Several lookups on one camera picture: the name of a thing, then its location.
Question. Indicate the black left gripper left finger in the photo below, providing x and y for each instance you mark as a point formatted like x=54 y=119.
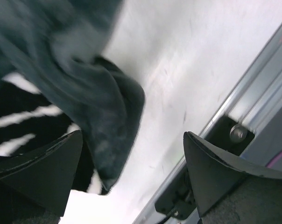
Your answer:
x=35 y=186

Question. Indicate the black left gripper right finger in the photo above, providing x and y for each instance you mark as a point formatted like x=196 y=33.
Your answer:
x=230 y=190

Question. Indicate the aluminium front rail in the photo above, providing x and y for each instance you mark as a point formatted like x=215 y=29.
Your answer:
x=255 y=102

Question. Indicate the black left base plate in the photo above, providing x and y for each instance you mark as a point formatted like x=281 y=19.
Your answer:
x=177 y=200

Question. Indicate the grey zebra pillowcase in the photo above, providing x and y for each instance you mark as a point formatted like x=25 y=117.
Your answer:
x=57 y=46

